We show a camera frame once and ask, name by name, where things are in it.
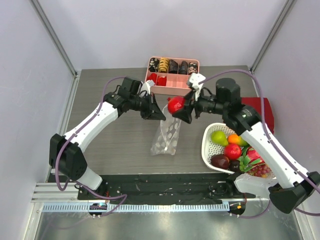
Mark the yellow black patterned roll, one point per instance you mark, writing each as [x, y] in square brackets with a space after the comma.
[163, 66]

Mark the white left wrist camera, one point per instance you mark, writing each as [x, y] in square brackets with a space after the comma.
[145, 90]

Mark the purple grape bunch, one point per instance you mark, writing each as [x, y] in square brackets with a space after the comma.
[262, 171]

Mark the white slotted cable duct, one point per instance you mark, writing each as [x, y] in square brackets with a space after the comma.
[93, 207]

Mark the red item compartment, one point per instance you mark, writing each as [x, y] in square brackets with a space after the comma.
[152, 77]
[161, 81]

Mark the black pink floral roll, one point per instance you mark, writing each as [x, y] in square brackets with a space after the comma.
[192, 68]

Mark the pink dragon fruit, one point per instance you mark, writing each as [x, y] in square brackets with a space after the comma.
[249, 159]

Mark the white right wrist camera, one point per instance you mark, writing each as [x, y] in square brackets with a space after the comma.
[195, 82]

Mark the dark purple plum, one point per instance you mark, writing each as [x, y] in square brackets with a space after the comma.
[220, 161]

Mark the red apple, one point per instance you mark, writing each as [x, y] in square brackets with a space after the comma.
[232, 151]

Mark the white perforated fruit basket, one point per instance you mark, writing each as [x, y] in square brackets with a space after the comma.
[208, 148]

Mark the black dotted sock roll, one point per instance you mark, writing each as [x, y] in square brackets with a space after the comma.
[183, 68]

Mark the red item left compartment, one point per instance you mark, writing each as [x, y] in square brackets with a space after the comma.
[152, 77]

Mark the clear polka dot zip bag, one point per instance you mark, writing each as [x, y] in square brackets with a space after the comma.
[166, 138]

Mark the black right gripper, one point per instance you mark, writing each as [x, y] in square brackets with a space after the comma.
[191, 104]

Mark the dark brown sock roll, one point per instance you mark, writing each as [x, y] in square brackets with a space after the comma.
[173, 67]

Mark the pink divided organizer box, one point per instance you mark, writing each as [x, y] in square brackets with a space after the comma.
[176, 83]

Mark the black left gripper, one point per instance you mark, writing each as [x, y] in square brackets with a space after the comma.
[152, 107]

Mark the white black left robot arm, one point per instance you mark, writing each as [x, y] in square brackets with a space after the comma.
[66, 152]

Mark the orange green mango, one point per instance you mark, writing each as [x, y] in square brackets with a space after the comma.
[238, 140]

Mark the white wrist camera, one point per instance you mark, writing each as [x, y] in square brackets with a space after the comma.
[145, 90]
[195, 82]

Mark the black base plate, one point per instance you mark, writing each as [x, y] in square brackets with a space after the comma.
[172, 189]

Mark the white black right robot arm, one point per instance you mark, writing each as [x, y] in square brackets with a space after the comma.
[293, 183]

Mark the green pear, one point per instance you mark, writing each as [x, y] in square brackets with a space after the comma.
[219, 138]

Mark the folded red cloth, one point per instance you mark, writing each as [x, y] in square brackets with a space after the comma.
[255, 102]

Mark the black floral sock roll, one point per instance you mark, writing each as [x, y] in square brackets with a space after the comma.
[153, 65]

